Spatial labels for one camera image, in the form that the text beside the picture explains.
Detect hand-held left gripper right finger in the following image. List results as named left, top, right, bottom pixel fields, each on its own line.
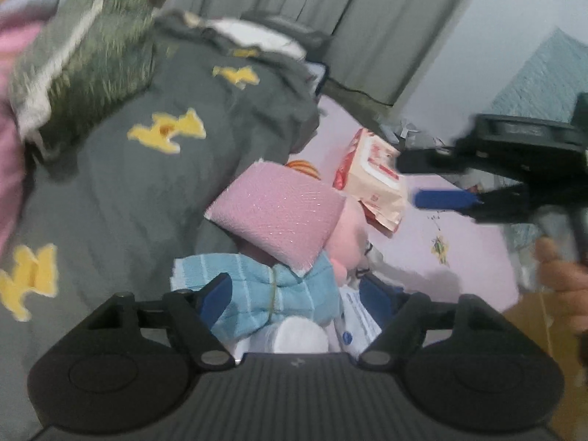
left=358, top=275, right=503, bottom=372

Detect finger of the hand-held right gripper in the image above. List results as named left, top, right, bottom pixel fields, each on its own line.
left=396, top=146, right=465, bottom=174
left=413, top=186, right=531, bottom=226

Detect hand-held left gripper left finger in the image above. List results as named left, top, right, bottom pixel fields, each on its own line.
left=85, top=272, right=235, bottom=373

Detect blue striped towel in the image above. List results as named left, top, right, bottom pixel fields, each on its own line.
left=172, top=252, right=343, bottom=341

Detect white tissue roll pack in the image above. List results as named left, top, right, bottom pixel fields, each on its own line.
left=248, top=285, right=384, bottom=360

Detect pink glitter cloth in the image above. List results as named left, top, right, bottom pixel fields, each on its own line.
left=204, top=160, right=347, bottom=273

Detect brown cardboard box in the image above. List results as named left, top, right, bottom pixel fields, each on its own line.
left=503, top=291, right=588, bottom=441

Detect person's right hand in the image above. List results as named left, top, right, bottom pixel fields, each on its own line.
left=537, top=236, right=588, bottom=345

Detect red white wet wipes pack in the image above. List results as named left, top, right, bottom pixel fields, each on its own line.
left=333, top=128, right=409, bottom=237

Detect pink printed bed sheet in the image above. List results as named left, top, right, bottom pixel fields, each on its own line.
left=294, top=94, right=524, bottom=318

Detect teal floral cloth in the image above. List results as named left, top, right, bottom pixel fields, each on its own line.
left=489, top=28, right=588, bottom=125

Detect grey blanket with yellow prints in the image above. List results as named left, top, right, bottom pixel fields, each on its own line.
left=0, top=9, right=322, bottom=428

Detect grey curtain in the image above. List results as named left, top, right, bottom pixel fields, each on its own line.
left=177, top=0, right=494, bottom=106

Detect folded white clothes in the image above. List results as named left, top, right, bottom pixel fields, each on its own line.
left=215, top=17, right=305, bottom=60

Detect pink dotted quilt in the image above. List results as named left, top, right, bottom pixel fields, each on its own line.
left=0, top=0, right=47, bottom=249

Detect green fuzzy pillow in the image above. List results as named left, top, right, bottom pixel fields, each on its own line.
left=9, top=0, right=168, bottom=148

